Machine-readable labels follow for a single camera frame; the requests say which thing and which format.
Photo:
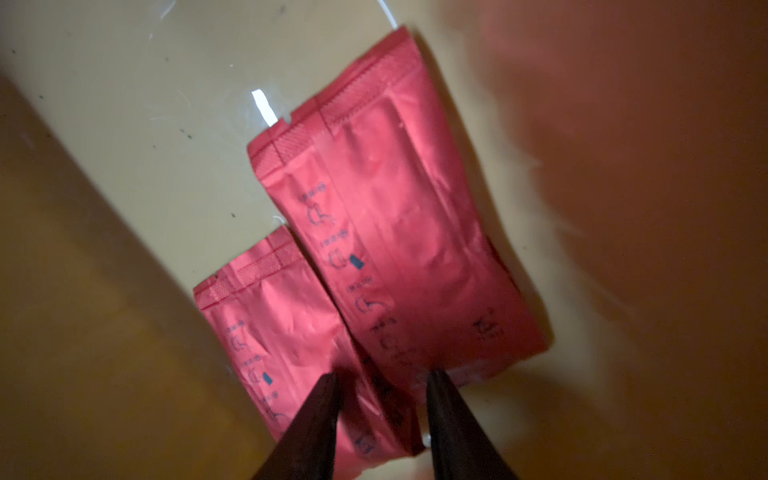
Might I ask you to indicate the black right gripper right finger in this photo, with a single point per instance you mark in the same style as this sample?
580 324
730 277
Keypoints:
460 448

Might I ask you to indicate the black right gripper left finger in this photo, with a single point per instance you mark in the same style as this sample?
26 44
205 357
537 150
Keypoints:
307 449

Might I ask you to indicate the red tea bag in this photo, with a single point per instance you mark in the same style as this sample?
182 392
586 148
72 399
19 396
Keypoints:
369 176
282 332

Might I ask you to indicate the yellow plastic storage box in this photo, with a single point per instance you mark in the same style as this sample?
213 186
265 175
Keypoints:
617 152

